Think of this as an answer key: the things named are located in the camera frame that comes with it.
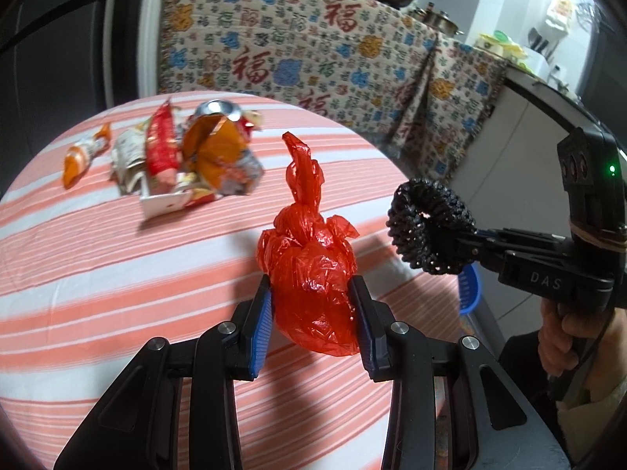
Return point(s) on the pink striped tablecloth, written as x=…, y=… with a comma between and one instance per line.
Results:
x=85, y=282

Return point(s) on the white card packaging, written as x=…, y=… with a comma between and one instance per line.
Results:
x=160, y=204

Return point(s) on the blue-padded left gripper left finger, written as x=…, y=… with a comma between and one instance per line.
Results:
x=254, y=321

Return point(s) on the steel pot with lid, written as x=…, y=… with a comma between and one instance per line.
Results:
x=439, y=21

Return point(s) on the crumpled paper wrapper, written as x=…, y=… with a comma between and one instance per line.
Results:
x=129, y=159

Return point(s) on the patterned fu character cloth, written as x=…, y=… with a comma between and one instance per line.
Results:
x=413, y=92

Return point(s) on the orange snack wrapper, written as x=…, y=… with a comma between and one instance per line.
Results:
x=80, y=156

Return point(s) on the crushed orange can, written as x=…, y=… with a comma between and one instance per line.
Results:
x=216, y=146

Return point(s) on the blue mesh trash basket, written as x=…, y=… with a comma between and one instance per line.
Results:
x=469, y=289

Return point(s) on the red snack packet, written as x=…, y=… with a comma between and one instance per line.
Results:
x=162, y=150

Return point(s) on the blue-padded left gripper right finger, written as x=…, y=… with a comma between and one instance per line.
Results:
x=372, y=319

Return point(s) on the red plastic bag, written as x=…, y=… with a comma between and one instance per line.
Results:
x=309, y=260

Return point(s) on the white kitchen counter cabinet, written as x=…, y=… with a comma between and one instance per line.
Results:
x=510, y=176

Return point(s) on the person's right hand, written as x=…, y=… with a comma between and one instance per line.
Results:
x=556, y=339

